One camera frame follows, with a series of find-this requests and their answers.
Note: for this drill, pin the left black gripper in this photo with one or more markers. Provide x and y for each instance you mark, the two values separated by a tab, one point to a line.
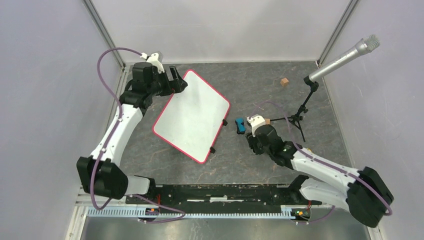
177	85

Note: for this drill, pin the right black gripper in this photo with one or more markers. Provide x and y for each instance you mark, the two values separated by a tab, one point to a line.
252	142

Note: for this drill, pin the blue whiteboard eraser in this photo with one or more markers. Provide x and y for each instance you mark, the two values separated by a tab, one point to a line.
240	128

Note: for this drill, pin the pink framed whiteboard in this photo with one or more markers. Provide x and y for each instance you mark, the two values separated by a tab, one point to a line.
192	120

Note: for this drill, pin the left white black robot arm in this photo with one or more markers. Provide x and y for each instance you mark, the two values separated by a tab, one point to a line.
100	172

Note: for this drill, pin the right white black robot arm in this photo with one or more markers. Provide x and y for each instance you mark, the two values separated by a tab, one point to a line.
363	193

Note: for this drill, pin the black microphone tripod stand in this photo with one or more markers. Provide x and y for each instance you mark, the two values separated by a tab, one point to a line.
296	118

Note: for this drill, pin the far wooden cube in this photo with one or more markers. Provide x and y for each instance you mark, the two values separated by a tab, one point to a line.
284	82

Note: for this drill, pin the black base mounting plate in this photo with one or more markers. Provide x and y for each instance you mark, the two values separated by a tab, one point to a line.
228	198

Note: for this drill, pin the silver microphone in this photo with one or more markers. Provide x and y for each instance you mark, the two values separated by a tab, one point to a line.
364	46

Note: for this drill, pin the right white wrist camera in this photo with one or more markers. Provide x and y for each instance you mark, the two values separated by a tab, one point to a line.
255	121

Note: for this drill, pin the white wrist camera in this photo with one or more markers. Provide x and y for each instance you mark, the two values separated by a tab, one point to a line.
155	59
255	121

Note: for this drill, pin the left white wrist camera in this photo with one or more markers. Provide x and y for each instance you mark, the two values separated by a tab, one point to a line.
155	59

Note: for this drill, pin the aluminium cable duct rail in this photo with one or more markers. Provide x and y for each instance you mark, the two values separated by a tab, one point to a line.
150	213

